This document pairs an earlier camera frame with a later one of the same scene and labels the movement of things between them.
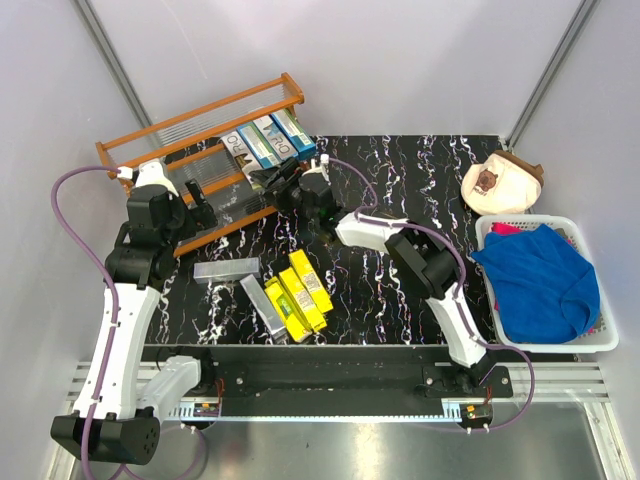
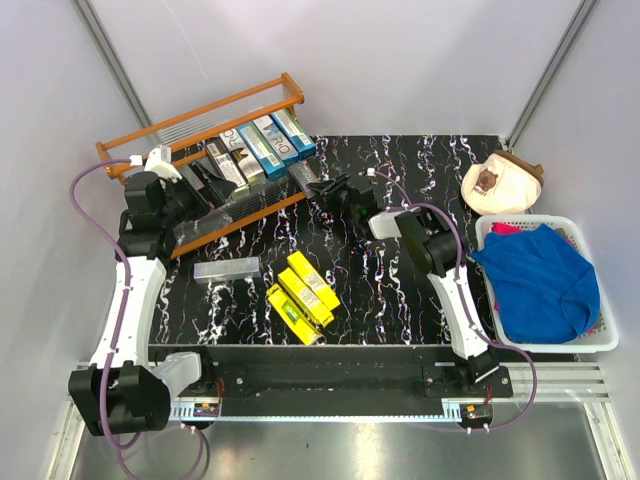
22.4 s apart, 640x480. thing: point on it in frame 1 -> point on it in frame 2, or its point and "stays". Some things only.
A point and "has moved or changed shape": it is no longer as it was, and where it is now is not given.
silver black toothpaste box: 242,156 stays
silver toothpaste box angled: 264,306 has moved or changed shape
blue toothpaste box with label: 261,149 stays
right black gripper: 289,168 -> 328,186
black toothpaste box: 267,177 -> 225,162
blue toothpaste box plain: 300,139 -> 278,139
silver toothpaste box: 226,270 stays
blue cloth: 545,293 stays
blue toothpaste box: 300,141 stays
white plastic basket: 603,336 stays
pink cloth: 505,228 stays
